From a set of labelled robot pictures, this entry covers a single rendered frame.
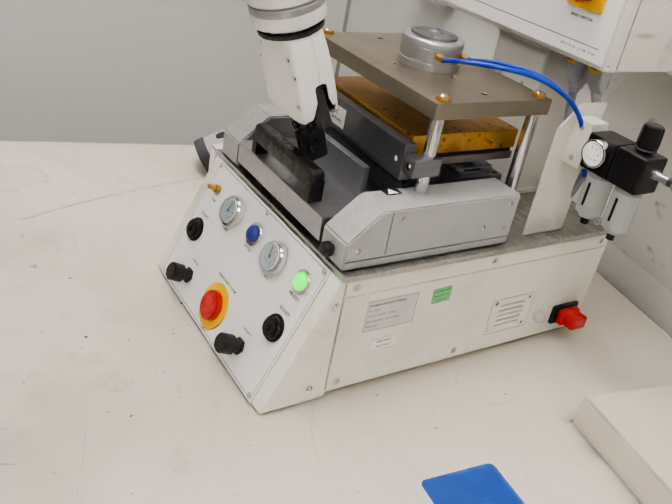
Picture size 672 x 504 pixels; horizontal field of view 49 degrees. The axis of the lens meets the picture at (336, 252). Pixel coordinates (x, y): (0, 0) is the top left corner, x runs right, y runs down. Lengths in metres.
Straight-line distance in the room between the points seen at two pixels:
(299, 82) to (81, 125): 1.65
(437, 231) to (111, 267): 0.49
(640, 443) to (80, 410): 0.64
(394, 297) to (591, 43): 0.38
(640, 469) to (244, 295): 0.50
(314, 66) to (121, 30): 1.55
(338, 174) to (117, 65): 1.51
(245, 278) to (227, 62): 1.53
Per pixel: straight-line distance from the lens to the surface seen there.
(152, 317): 1.01
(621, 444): 0.94
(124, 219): 1.23
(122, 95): 2.39
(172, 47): 2.36
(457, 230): 0.88
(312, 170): 0.84
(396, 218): 0.81
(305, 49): 0.80
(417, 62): 0.93
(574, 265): 1.09
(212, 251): 1.00
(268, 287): 0.89
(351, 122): 0.92
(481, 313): 1.00
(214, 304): 0.95
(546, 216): 1.01
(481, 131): 0.93
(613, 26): 0.94
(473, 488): 0.86
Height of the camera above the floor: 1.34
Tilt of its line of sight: 29 degrees down
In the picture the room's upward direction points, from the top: 11 degrees clockwise
